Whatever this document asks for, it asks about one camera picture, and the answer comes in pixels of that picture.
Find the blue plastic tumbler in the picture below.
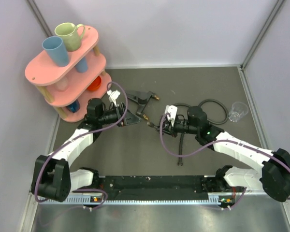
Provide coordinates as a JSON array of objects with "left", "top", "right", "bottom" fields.
[{"left": 42, "top": 36, "right": 70, "bottom": 67}]

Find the pink three-tier shelf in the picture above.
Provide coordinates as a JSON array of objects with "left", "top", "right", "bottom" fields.
[{"left": 25, "top": 26, "right": 112, "bottom": 122}]

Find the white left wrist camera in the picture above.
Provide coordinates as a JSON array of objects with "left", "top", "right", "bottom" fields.
[{"left": 106, "top": 90, "right": 120, "bottom": 107}]

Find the small blue cup middle shelf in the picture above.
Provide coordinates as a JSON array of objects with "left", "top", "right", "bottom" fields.
[{"left": 75, "top": 57, "right": 88, "bottom": 73}]

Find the black rubber hose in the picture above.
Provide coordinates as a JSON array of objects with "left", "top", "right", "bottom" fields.
[{"left": 146, "top": 98, "right": 229, "bottom": 167}]

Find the black fitting with brass connectors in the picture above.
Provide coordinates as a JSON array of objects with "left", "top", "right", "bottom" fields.
[{"left": 126, "top": 90, "right": 160, "bottom": 120}]

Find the green ceramic mug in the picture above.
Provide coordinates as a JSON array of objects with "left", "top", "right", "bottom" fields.
[{"left": 54, "top": 22, "right": 86, "bottom": 52}]

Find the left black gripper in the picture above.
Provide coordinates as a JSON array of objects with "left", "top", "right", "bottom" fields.
[{"left": 98, "top": 101, "right": 142, "bottom": 127}]

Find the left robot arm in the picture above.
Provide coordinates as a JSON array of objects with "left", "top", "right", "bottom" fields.
[{"left": 31, "top": 98, "right": 141, "bottom": 202}]

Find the orange bowl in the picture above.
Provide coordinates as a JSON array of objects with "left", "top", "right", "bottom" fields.
[{"left": 87, "top": 76, "right": 102, "bottom": 92}]

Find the clear plastic cup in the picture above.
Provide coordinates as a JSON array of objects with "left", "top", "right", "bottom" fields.
[{"left": 229, "top": 101, "right": 249, "bottom": 122}]

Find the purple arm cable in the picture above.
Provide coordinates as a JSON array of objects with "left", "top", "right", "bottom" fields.
[
  {"left": 159, "top": 113, "right": 290, "bottom": 200},
  {"left": 35, "top": 81, "right": 129, "bottom": 203}
]

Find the grey slotted cable duct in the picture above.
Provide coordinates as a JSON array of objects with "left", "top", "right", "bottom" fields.
[{"left": 41, "top": 193, "right": 221, "bottom": 205}]

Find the translucent pink cup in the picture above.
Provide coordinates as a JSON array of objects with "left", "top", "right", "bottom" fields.
[{"left": 55, "top": 77, "right": 69, "bottom": 91}]

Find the dark blue cup bottom shelf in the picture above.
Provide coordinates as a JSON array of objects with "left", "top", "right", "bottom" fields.
[{"left": 66, "top": 100, "right": 80, "bottom": 113}]

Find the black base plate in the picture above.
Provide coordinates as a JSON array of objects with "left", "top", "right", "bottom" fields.
[{"left": 72, "top": 175, "right": 232, "bottom": 201}]

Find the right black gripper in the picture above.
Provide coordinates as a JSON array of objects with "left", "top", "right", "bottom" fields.
[{"left": 157, "top": 116, "right": 199, "bottom": 138}]

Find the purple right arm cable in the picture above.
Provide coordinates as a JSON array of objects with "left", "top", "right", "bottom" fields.
[{"left": 159, "top": 113, "right": 290, "bottom": 200}]

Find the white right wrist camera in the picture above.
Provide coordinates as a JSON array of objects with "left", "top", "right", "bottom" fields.
[{"left": 164, "top": 105, "right": 178, "bottom": 121}]

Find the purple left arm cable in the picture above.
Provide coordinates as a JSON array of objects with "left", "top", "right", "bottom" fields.
[{"left": 35, "top": 81, "right": 129, "bottom": 203}]

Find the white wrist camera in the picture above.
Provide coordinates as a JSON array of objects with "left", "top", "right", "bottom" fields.
[
  {"left": 106, "top": 90, "right": 120, "bottom": 107},
  {"left": 164, "top": 105, "right": 178, "bottom": 121}
]

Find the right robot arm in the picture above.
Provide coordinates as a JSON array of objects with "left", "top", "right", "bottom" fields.
[{"left": 148, "top": 105, "right": 290, "bottom": 202}]

